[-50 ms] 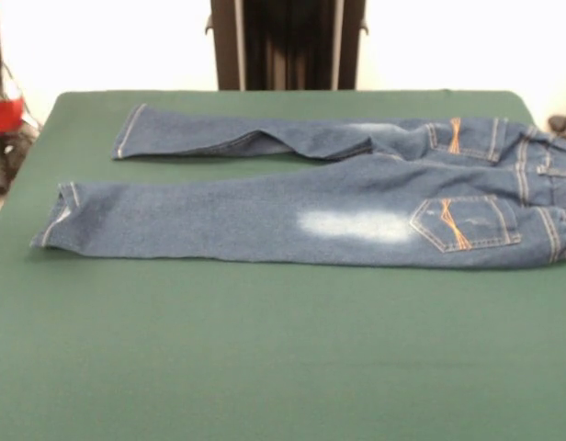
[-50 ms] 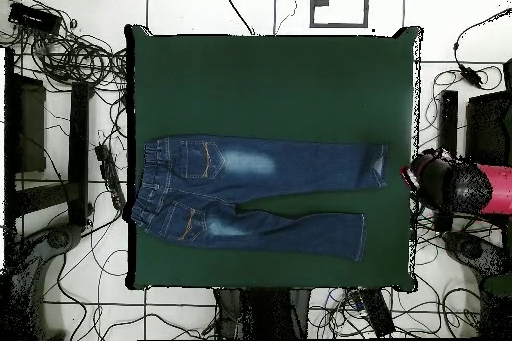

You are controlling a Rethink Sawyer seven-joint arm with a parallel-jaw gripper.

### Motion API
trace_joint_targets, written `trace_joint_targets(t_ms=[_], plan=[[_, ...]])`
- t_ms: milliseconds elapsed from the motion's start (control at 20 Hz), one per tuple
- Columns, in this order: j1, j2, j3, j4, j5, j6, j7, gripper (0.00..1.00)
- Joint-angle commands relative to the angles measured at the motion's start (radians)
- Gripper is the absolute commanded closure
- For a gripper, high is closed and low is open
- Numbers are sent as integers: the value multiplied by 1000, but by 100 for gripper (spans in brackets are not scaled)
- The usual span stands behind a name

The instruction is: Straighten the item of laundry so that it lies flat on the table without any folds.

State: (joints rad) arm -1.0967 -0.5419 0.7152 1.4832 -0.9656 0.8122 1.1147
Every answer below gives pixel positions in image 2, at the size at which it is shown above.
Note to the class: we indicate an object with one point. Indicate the grey chair base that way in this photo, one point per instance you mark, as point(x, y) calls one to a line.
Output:
point(472, 249)
point(60, 237)

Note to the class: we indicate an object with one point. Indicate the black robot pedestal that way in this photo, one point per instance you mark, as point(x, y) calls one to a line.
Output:
point(264, 313)

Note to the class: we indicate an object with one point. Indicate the black stand frame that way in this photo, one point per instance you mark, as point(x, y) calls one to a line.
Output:
point(78, 137)
point(448, 125)

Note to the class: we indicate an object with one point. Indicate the blue denim jeans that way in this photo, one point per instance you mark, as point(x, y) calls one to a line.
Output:
point(280, 165)

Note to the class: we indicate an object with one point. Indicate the black electronics box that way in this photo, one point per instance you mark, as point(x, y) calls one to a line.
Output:
point(34, 17)

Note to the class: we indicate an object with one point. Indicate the dark green table cloth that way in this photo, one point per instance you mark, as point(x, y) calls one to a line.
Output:
point(260, 89)

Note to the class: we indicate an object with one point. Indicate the black power strip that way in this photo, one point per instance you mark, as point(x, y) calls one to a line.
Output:
point(110, 175)

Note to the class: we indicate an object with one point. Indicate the green object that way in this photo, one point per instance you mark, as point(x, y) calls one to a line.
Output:
point(498, 286)

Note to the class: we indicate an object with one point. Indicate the black oblong floor box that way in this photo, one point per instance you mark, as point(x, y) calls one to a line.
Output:
point(378, 313)

